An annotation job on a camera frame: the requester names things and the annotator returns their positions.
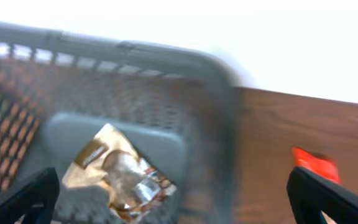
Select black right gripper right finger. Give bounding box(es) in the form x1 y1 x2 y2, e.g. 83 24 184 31
287 167 358 224

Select orange biscuit packet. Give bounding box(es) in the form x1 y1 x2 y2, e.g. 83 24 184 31
292 147 341 184

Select grey plastic lattice basket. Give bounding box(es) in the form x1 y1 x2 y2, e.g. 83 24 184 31
0 22 237 223

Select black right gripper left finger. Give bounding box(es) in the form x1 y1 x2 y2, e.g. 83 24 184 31
0 167 60 224

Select beige Pantree snack bag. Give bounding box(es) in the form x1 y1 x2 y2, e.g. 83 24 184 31
62 123 177 223

